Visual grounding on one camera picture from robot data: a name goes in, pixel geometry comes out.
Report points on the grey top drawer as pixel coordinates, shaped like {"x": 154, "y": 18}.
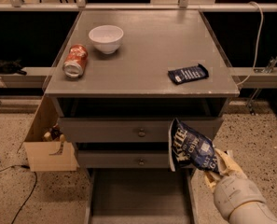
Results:
{"x": 135, "y": 120}

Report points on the items in cardboard box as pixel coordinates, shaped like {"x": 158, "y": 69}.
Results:
{"x": 55, "y": 134}

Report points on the cardboard box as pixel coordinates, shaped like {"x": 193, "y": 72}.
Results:
{"x": 38, "y": 151}

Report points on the orange soda can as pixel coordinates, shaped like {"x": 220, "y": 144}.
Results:
{"x": 75, "y": 62}

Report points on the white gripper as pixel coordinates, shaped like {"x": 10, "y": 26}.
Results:
{"x": 237, "y": 192}

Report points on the white ceramic bowl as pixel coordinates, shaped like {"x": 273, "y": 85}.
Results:
{"x": 106, "y": 38}

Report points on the metal rail frame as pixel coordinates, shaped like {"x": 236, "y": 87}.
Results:
{"x": 200, "y": 5}

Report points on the dark blue snack bar wrapper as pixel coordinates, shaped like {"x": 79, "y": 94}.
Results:
{"x": 188, "y": 74}

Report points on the grey middle drawer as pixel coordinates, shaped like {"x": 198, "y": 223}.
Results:
{"x": 126, "y": 155}

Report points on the blue chip bag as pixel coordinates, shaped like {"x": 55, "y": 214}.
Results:
{"x": 189, "y": 147}

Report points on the grey drawer cabinet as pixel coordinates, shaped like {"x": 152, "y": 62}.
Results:
{"x": 154, "y": 42}

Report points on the grey bottom drawer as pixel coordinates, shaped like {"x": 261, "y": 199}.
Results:
{"x": 140, "y": 196}

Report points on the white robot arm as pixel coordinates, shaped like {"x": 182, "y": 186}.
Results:
{"x": 252, "y": 213}

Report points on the grey drawer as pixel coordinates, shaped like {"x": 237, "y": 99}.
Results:
{"x": 140, "y": 196}
{"x": 135, "y": 120}
{"x": 126, "y": 155}

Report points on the black object on ledge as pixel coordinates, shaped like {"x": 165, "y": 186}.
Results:
{"x": 11, "y": 67}

